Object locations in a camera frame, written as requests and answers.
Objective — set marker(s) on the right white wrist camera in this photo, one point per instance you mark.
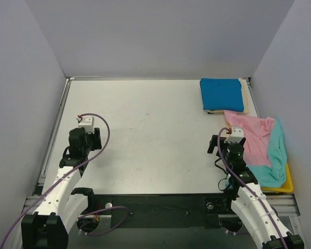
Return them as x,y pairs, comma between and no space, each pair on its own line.
236,135

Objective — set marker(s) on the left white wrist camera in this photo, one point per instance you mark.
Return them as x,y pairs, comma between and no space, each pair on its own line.
86,122

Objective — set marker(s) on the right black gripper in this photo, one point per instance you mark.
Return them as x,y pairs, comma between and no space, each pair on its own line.
213,143

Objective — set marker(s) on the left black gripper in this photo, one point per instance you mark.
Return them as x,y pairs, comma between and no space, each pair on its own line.
96,138

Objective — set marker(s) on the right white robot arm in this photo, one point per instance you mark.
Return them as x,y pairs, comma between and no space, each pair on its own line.
248,201

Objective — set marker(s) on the yellow plastic tray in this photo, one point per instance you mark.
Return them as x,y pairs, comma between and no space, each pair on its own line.
287,187

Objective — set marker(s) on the teal t-shirt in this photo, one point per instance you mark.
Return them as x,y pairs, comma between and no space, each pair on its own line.
273,176

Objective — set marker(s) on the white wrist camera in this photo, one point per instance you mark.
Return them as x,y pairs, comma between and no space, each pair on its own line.
86,122
236,135

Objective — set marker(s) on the pink t-shirt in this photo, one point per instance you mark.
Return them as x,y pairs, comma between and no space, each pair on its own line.
257,132

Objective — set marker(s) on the folded blue t-shirt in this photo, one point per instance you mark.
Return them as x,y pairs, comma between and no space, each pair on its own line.
221,94

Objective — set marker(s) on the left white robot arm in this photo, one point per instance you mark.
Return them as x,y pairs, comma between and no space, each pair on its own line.
49,225

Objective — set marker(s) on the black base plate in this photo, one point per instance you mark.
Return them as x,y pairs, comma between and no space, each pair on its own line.
211,211

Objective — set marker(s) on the folded cream t-shirt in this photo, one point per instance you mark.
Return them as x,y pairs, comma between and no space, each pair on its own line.
246,98

